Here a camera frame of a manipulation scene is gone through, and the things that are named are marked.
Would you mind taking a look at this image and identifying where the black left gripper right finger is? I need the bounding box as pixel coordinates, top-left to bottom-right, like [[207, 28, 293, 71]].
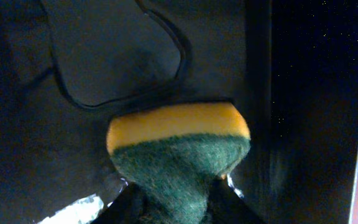
[[208, 179, 264, 224]]

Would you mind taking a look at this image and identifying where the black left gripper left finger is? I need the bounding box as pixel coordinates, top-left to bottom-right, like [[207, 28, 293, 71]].
[[91, 183, 149, 224]]

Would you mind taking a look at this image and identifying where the yellow green sponge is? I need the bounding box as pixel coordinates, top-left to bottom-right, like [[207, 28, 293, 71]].
[[106, 102, 251, 223]]

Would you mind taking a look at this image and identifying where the black rectangular sponge tray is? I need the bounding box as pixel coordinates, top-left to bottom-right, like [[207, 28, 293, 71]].
[[0, 0, 358, 223]]

